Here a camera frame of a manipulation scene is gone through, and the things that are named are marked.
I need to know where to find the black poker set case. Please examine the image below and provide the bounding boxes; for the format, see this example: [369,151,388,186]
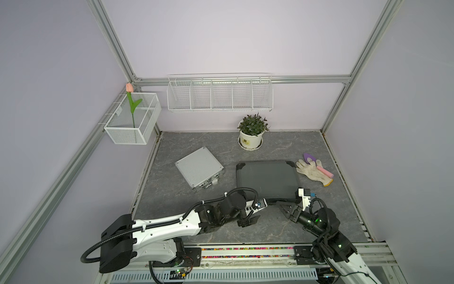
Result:
[236,160,301,204]

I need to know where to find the white vented cable duct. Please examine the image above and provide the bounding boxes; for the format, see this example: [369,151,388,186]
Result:
[109,267,319,284]

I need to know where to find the artificial pink tulip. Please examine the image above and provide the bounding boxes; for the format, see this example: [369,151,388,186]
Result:
[125,83,143,128]

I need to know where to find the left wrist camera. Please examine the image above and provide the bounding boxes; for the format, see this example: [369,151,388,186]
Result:
[245,198,268,215]

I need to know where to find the white cotton work glove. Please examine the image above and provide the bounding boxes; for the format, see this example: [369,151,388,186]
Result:
[296,158,333,187]

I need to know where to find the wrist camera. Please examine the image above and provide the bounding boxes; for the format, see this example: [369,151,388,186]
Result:
[245,198,268,215]
[298,188,316,209]

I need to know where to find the white plant pot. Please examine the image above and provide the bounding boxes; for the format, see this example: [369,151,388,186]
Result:
[239,131,264,150]

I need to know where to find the green potted plant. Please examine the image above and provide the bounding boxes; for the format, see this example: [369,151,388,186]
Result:
[237,113,270,136]

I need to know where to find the white pot saucer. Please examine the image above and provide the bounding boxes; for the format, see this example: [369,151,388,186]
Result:
[237,137,264,151]

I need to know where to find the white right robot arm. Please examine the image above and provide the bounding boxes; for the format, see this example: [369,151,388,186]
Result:
[277,198,380,284]

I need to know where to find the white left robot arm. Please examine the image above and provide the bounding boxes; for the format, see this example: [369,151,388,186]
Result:
[80,188,268,273]

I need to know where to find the white wire wall shelf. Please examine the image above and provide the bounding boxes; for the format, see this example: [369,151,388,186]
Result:
[167,73,274,112]

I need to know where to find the silver aluminium poker case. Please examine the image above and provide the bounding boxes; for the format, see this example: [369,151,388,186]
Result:
[175,146,225,192]

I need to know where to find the white mesh wall basket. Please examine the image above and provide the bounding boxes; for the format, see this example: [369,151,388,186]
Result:
[104,92,162,145]

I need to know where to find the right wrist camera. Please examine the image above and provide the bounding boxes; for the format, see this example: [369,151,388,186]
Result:
[298,188,316,209]

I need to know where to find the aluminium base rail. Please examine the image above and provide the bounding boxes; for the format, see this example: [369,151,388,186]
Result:
[95,242,398,269]

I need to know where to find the purple pink garden trowel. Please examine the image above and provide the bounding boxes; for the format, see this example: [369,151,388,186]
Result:
[303,153,334,179]

